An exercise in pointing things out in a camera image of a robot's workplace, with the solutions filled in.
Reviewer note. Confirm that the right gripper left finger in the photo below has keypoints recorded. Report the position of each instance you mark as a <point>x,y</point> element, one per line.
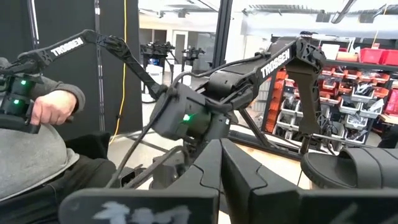
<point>174,205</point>

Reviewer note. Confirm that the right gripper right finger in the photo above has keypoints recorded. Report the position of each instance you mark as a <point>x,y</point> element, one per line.
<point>280,208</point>

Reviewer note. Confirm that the black rubber slide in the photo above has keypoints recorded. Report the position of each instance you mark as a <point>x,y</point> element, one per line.
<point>326,174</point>

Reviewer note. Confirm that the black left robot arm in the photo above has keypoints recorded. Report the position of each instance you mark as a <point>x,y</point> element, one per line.
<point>275,63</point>

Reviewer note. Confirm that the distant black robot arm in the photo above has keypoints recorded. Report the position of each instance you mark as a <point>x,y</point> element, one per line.
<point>192,53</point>
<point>157,49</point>

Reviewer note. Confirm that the parts bin rack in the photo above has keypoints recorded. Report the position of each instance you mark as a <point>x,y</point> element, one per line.
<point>357,102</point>

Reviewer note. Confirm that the person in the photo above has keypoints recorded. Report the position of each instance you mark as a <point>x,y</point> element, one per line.
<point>31,161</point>

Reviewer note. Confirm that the person's hand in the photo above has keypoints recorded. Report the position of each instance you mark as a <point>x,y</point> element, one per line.
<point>53,107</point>

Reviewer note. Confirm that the red plastic bin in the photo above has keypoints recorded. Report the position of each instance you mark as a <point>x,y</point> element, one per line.
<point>371,56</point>
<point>391,57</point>

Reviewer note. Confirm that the black metal column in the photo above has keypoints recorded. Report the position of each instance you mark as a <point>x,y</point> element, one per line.
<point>223,31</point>

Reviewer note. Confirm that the black partition panel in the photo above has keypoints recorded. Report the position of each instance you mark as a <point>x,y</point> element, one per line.
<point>62,15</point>

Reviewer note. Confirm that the black metal table frame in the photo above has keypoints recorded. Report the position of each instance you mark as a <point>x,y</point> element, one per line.
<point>264,145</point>

